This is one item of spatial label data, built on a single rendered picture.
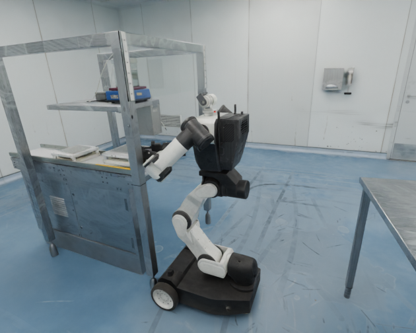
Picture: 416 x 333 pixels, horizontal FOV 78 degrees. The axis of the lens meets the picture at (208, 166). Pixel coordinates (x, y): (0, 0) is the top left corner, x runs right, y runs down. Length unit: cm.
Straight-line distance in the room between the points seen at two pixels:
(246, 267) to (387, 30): 420
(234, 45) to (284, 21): 95
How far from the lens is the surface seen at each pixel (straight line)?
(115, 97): 173
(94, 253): 256
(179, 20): 593
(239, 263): 178
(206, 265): 183
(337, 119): 509
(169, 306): 197
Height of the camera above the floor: 151
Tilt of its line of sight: 20 degrees down
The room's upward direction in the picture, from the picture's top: 2 degrees counter-clockwise
